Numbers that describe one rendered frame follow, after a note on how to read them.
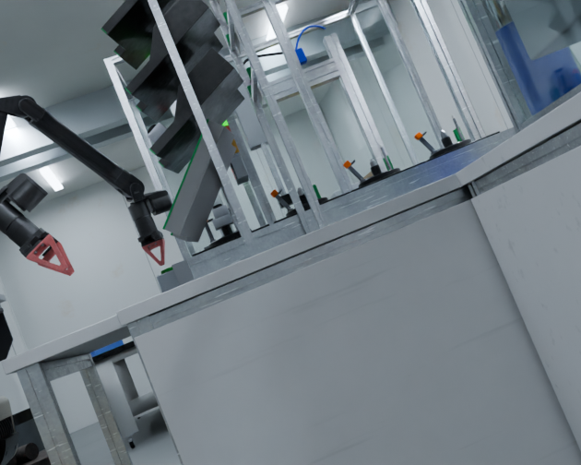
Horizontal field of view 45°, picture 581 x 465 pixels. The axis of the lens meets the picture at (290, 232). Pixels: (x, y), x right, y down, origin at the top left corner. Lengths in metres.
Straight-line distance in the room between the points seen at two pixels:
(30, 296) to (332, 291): 10.65
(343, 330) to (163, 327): 0.35
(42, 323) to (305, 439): 10.57
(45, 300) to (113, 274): 1.14
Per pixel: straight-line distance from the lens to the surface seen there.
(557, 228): 1.15
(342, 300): 1.38
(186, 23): 1.75
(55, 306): 11.82
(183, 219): 1.66
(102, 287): 11.74
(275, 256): 1.37
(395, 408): 1.41
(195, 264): 1.97
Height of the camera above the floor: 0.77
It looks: 4 degrees up
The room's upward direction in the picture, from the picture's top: 22 degrees counter-clockwise
